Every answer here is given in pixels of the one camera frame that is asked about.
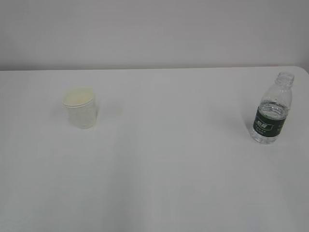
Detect white paper cup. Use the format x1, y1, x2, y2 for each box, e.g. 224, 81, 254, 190
63, 87, 97, 129

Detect clear water bottle green label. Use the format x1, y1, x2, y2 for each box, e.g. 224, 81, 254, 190
250, 72, 295, 145

